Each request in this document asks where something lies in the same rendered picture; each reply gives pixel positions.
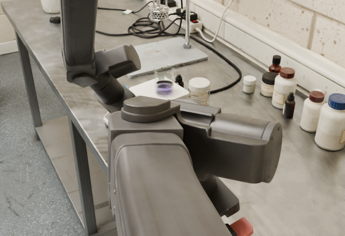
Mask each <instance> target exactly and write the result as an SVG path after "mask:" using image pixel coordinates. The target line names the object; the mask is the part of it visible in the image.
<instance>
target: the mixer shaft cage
mask: <svg viewBox="0 0 345 236"><path fill-rule="evenodd" d="M149 11H150V17H149V18H150V19H151V20H153V21H164V20H167V19H168V18H169V16H168V12H169V6H167V0H165V5H160V0H156V4H155V0H153V5H152V6H150V7H149ZM161 18H162V19H161Z"/></svg>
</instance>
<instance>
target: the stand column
mask: <svg viewBox="0 0 345 236"><path fill-rule="evenodd" d="M189 33H190V0H186V24H185V44H184V45H183V48H185V49H190V48H191V44H190V43H189Z"/></svg>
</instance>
